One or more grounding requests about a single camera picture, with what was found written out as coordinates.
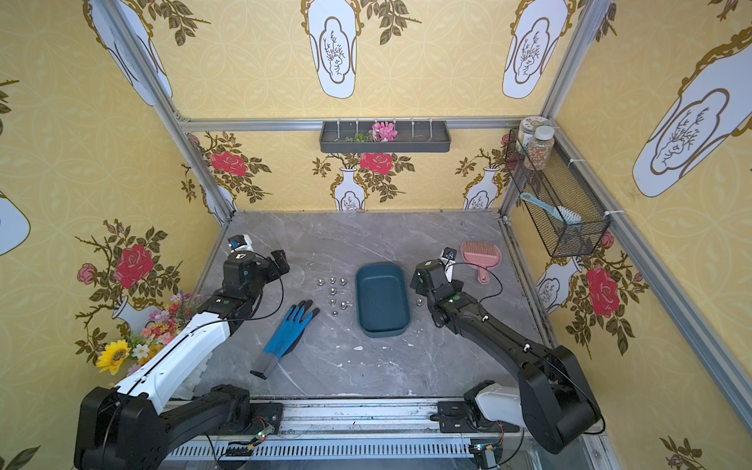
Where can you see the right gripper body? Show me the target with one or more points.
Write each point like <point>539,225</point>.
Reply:
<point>423,278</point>

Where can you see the dark grey wall shelf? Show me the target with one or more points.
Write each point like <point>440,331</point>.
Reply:
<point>360,136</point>

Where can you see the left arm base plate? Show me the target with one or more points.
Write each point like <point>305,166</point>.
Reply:
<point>265,419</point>

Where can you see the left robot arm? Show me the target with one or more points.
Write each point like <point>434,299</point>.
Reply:
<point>129,427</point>

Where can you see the black wire mesh basket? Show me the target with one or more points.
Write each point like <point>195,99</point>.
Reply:
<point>559,184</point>

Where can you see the pink plastic comb brush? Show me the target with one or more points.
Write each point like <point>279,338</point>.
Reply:
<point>482,256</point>

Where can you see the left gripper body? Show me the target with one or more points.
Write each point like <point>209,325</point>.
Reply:
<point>273,265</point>

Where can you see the glass jar behind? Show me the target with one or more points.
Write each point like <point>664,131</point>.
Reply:
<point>526,131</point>

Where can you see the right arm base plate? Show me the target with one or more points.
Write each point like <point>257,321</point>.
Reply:
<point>456,417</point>

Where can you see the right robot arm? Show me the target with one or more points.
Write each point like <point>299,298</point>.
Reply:
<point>557,404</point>

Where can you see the blue grey work glove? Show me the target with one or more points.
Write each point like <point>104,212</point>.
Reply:
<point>287,335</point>

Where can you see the spice jar white lid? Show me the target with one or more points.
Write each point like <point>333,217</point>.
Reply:
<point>539,148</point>

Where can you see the light blue brush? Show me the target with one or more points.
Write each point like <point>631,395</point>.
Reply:
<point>560,213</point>

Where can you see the colourful artificial flower bouquet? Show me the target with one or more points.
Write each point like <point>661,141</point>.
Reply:
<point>148,332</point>

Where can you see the pink flower on shelf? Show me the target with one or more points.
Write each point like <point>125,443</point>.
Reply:
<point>383,131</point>

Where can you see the teal plastic storage box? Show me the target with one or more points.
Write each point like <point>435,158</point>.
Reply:
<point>381,300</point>

